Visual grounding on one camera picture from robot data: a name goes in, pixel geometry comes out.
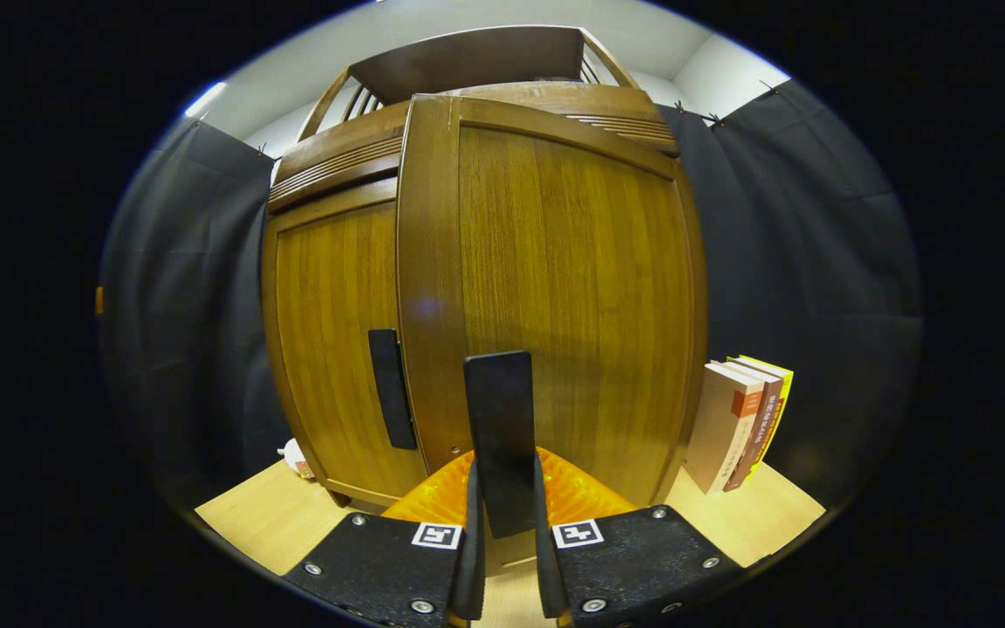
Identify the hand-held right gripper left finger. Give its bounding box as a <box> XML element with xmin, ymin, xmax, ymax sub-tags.
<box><xmin>283</xmin><ymin>452</ymin><xmax>488</xmax><ymax>628</ymax></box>

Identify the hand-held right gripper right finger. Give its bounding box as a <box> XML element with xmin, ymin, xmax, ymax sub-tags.
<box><xmin>532</xmin><ymin>447</ymin><xmax>744</xmax><ymax>627</ymax></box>

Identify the wooden double-door shoe cabinet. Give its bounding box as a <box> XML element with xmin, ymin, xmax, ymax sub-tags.
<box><xmin>260</xmin><ymin>24</ymin><xmax>709</xmax><ymax>568</ymax></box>

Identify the wooden shoe cabinet door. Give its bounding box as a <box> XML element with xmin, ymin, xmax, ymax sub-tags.
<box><xmin>261</xmin><ymin>179</ymin><xmax>429</xmax><ymax>511</ymax></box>
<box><xmin>395</xmin><ymin>94</ymin><xmax>709</xmax><ymax>568</ymax></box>

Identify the white plush toy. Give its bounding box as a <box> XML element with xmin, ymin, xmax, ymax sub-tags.
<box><xmin>277</xmin><ymin>438</ymin><xmax>318</xmax><ymax>481</ymax></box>

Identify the white book with orange spine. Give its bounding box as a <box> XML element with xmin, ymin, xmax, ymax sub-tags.
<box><xmin>683</xmin><ymin>362</ymin><xmax>766</xmax><ymax>496</ymax></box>

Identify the yellow standing book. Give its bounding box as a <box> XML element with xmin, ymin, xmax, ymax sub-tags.
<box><xmin>737</xmin><ymin>354</ymin><xmax>795</xmax><ymax>482</ymax></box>

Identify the small ceiling light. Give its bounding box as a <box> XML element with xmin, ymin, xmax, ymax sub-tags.
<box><xmin>183</xmin><ymin>80</ymin><xmax>229</xmax><ymax>119</ymax></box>

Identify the black backdrop cloth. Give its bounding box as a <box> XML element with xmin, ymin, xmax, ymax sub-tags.
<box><xmin>99</xmin><ymin>78</ymin><xmax>923</xmax><ymax>517</ymax></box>

